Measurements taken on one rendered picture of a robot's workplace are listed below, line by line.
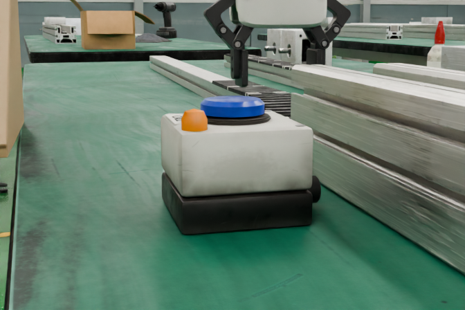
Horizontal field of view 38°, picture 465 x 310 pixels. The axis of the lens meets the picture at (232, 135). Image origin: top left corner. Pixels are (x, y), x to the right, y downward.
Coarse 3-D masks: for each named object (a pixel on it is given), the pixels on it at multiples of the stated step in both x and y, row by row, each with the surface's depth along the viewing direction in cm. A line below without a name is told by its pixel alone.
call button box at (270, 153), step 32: (224, 128) 39; (256, 128) 39; (288, 128) 39; (192, 160) 38; (224, 160) 38; (256, 160) 39; (288, 160) 39; (192, 192) 38; (224, 192) 39; (256, 192) 39; (288, 192) 40; (320, 192) 44; (192, 224) 38; (224, 224) 39; (256, 224) 39; (288, 224) 40
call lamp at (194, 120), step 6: (186, 114) 38; (192, 114) 38; (198, 114) 38; (204, 114) 38; (186, 120) 38; (192, 120) 38; (198, 120) 38; (204, 120) 38; (186, 126) 38; (192, 126) 38; (198, 126) 38; (204, 126) 38
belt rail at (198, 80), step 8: (152, 56) 165; (160, 56) 165; (152, 64) 163; (160, 64) 150; (168, 64) 138; (176, 64) 136; (184, 64) 136; (160, 72) 151; (168, 72) 140; (176, 72) 129; (184, 72) 121; (192, 72) 117; (200, 72) 117; (208, 72) 117; (176, 80) 129; (184, 80) 121; (192, 80) 113; (200, 80) 107; (208, 80) 101; (192, 88) 114; (200, 88) 108; (208, 88) 101; (216, 88) 96; (208, 96) 102
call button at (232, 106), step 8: (216, 96) 43; (224, 96) 43; (232, 96) 43; (240, 96) 43; (248, 96) 43; (208, 104) 41; (216, 104) 40; (224, 104) 40; (232, 104) 40; (240, 104) 40; (248, 104) 40; (256, 104) 41; (208, 112) 41; (216, 112) 40; (224, 112) 40; (232, 112) 40; (240, 112) 40; (248, 112) 40; (256, 112) 41
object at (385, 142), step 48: (336, 96) 49; (384, 96) 39; (432, 96) 34; (336, 144) 50; (384, 144) 40; (432, 144) 34; (336, 192) 47; (384, 192) 40; (432, 192) 37; (432, 240) 35
